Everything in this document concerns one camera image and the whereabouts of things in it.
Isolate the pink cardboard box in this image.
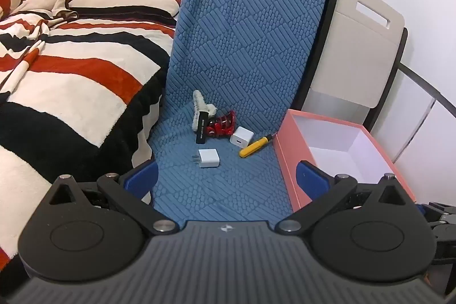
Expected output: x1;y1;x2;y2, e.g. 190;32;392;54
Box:
273;109;417;211

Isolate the yellow handle screwdriver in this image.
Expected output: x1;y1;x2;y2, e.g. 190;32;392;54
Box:
239;134;274;158

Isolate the white plug charger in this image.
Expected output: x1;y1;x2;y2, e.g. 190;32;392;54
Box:
192;149;220;168

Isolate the striped fleece blanket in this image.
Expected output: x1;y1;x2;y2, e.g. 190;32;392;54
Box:
1;0;181;266

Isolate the black rectangular stick device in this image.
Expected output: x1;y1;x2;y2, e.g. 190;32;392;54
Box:
196;110;209;144

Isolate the blue textured chair cover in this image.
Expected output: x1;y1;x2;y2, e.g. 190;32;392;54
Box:
150;0;326;225

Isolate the black metal chair frame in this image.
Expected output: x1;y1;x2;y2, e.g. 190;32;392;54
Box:
363;27;456;163

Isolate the white USB charger cube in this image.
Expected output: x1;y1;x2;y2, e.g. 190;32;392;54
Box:
229;127;254;149

